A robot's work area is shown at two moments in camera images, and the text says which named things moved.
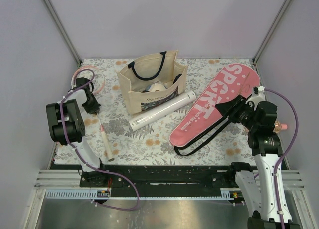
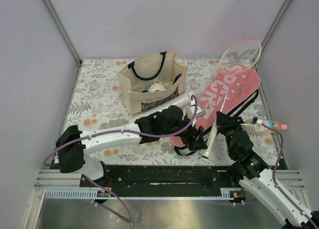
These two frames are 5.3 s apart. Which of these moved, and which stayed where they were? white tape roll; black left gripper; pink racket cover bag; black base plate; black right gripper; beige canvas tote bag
Moved: black left gripper; black right gripper
Stayed: white tape roll; beige canvas tote bag; pink racket cover bag; black base plate
